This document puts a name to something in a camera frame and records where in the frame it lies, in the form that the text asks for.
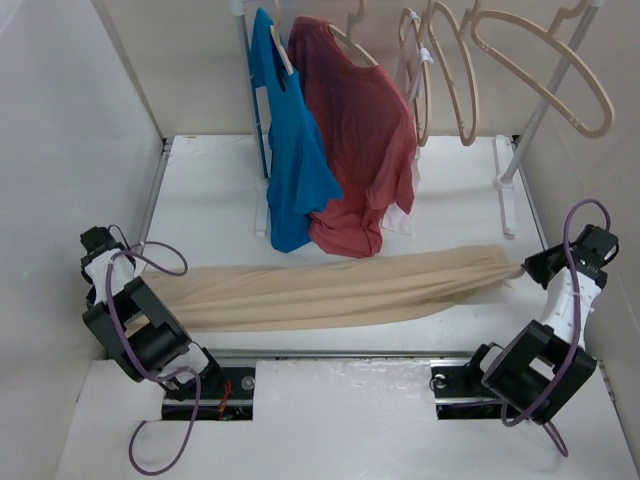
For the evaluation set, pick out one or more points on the white clothes rack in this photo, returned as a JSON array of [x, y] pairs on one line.
[[504, 182]]

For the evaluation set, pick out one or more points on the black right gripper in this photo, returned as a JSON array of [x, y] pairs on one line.
[[533, 264]]

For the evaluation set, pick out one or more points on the white garment on hanger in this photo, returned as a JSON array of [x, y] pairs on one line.
[[398, 215]]

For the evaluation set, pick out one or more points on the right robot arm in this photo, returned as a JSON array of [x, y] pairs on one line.
[[548, 358]]

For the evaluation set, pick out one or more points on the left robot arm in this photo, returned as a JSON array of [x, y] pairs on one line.
[[135, 327]]

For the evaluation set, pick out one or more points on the red t-shirt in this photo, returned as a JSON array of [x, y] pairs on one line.
[[359, 112]]

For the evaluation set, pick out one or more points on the beige trousers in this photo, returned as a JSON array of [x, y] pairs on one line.
[[356, 293]]

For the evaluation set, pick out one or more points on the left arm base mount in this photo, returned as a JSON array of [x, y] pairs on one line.
[[232, 400]]

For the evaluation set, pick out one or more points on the beige hanger under blue shirt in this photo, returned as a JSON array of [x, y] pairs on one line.
[[276, 37]]

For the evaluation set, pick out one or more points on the beige hanger under red shirt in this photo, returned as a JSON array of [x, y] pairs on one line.
[[347, 36]]

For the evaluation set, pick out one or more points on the beige hanger under white garment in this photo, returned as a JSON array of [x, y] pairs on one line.
[[413, 72]]

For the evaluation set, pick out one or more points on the blue t-shirt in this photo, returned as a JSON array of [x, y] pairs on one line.
[[301, 182]]

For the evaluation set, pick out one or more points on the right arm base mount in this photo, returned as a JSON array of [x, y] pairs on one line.
[[458, 389]]

